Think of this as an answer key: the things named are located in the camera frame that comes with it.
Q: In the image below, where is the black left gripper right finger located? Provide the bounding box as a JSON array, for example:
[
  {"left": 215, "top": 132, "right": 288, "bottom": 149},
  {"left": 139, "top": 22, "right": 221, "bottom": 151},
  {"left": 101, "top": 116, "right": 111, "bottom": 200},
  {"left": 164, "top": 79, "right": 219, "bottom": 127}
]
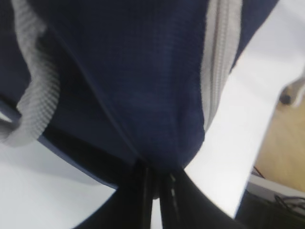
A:
[{"left": 159, "top": 170, "right": 245, "bottom": 229}]

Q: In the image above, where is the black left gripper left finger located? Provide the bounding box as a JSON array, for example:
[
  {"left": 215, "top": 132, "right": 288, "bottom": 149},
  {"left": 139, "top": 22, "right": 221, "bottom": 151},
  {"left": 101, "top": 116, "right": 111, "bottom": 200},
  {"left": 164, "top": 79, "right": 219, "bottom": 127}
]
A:
[{"left": 76, "top": 163, "right": 154, "bottom": 229}]

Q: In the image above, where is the navy blue lunch bag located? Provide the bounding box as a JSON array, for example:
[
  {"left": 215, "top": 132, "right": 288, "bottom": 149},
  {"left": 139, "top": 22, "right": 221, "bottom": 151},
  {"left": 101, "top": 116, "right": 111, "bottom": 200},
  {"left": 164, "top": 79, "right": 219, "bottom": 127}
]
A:
[{"left": 0, "top": 0, "right": 277, "bottom": 186}]

